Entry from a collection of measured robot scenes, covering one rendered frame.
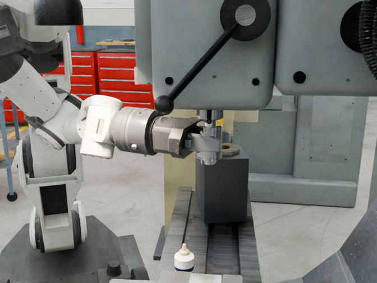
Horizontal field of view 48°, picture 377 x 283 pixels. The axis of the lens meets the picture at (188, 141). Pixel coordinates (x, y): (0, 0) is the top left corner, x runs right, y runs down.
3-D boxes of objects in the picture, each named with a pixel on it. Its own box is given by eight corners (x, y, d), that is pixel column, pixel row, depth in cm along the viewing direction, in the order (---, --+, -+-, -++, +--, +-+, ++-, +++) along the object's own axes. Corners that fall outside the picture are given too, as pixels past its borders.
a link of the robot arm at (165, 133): (179, 121, 72) (118, 114, 76) (179, 174, 75) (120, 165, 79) (206, 106, 83) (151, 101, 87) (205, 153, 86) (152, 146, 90)
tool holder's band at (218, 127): (216, 124, 80) (216, 119, 79) (226, 131, 75) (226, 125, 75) (193, 126, 78) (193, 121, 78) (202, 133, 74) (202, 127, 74)
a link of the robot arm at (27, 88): (41, 141, 113) (-22, 85, 97) (72, 105, 117) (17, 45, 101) (65, 155, 106) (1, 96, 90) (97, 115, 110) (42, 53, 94)
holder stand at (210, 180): (203, 224, 117) (204, 154, 112) (194, 192, 138) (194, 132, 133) (247, 222, 118) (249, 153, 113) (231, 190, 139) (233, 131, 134)
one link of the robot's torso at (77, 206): (33, 231, 173) (30, 201, 169) (84, 224, 178) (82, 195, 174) (31, 258, 154) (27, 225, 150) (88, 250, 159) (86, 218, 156)
